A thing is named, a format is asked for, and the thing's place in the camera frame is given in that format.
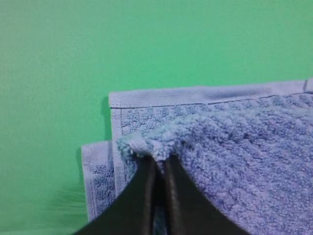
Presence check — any green table cloth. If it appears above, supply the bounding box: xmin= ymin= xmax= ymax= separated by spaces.
xmin=0 ymin=0 xmax=313 ymax=235

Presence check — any blue waffle-weave towel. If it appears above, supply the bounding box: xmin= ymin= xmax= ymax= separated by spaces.
xmin=81 ymin=79 xmax=313 ymax=235

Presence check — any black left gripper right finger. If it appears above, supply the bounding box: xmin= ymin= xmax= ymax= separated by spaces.
xmin=163 ymin=156 xmax=248 ymax=235

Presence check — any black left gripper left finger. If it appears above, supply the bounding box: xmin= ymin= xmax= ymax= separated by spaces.
xmin=75 ymin=156 xmax=157 ymax=235

